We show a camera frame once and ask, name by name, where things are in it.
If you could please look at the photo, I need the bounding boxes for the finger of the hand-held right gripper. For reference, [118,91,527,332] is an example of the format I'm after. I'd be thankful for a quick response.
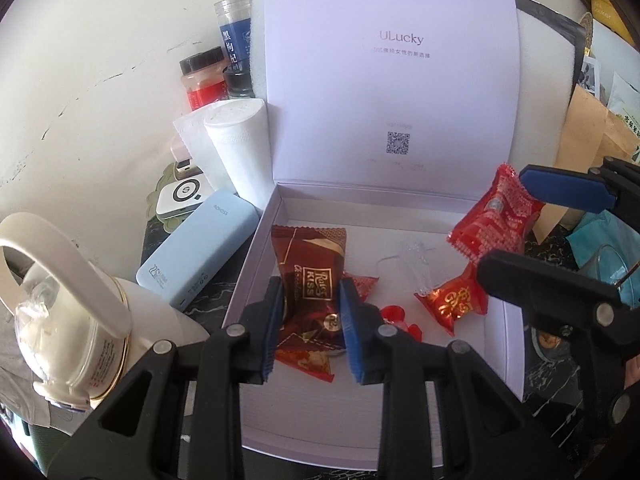
[518,156,640,221]
[476,251,640,423]

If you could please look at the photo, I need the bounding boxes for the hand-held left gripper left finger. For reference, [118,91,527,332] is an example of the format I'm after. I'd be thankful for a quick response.
[45,276,285,480]

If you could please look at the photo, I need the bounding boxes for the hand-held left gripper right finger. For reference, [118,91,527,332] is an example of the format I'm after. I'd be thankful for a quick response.
[339,278,586,480]

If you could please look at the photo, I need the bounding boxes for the red candy packet cartoon couple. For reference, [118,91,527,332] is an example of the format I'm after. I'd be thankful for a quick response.
[274,332,335,383]

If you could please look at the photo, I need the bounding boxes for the red candy packet white text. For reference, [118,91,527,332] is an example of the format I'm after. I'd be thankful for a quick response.
[447,162,546,266]
[345,272,380,306]

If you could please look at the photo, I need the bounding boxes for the dark brown candy packet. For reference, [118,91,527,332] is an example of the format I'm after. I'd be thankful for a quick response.
[271,225,348,356]

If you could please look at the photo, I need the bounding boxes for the clear plastic spoon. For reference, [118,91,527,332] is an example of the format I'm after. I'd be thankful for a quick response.
[400,240,436,296]
[376,247,426,281]

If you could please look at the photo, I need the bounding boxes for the red candy packet gold characters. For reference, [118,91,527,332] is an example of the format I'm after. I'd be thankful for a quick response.
[414,265,488,337]

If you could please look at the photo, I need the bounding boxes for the white gift box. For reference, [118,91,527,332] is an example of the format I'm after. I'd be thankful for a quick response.
[222,0,526,466]

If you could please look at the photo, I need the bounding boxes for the blue plastic bag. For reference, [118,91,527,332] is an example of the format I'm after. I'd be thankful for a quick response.
[565,210,640,281]

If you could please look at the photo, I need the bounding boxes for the brown paper bag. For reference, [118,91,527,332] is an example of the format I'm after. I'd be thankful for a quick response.
[532,85,636,243]

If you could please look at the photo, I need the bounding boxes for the green and white packet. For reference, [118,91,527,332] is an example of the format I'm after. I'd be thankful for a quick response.
[605,72,640,166]

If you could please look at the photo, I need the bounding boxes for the light blue power bank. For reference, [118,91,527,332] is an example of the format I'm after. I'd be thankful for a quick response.
[136,189,261,311]

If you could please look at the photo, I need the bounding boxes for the black and white printed paper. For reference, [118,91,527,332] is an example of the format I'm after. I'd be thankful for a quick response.
[577,55,603,96]

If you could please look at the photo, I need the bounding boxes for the woven straw mat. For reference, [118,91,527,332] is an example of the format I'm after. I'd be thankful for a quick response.
[579,12,596,58]

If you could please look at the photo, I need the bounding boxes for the white power bank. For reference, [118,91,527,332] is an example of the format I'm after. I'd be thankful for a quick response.
[155,177,221,221]

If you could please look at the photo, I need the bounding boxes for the grey scalloped coaster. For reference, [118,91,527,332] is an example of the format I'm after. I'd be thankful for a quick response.
[145,175,173,233]

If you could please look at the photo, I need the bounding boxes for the white tissue roll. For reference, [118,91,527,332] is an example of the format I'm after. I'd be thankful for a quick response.
[204,99,278,211]

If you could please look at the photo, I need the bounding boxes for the yellow packet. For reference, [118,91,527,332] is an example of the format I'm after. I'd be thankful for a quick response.
[587,0,631,36]

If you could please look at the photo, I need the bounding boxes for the small white charger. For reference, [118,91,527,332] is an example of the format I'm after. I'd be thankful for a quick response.
[172,157,201,181]

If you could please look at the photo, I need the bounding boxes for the black-lidded jar with red label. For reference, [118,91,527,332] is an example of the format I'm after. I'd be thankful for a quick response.
[179,46,228,111]

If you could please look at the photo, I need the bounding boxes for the grey cloth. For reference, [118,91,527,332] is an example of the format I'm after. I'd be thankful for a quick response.
[0,305,46,421]

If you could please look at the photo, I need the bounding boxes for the tall jar with blue label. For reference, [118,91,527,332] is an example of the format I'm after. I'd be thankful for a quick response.
[214,0,253,73]

